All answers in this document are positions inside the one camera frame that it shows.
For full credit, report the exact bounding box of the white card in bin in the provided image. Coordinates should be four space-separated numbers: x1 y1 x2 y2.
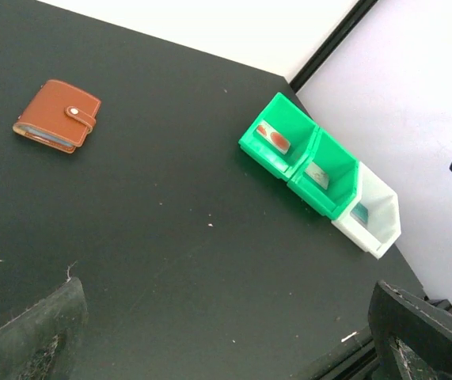
305 161 329 190

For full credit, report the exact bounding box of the red dotted card in bin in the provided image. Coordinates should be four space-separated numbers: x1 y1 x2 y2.
256 120 291 155

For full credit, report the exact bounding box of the white translucent bin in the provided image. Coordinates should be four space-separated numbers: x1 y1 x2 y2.
332 163 401 259

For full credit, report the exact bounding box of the green bin middle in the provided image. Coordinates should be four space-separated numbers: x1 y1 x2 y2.
287 129 359 220

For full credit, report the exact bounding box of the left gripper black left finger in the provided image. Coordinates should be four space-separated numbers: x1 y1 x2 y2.
0 277 88 379

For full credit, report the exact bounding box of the teal card in bin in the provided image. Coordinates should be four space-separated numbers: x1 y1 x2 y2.
351 203 369 228

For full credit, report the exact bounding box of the green bin far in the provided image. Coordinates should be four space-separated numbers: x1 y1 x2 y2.
238 93 320 182

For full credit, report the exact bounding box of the green bin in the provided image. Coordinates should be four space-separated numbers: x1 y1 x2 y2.
287 129 359 220
238 93 320 182

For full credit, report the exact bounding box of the brown leather card holder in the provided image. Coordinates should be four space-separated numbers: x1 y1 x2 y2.
13 79 101 154

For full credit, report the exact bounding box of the black frame post right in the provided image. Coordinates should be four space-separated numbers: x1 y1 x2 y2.
289 0 378 93

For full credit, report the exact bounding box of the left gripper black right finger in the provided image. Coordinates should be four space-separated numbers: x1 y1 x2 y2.
368 281 452 379

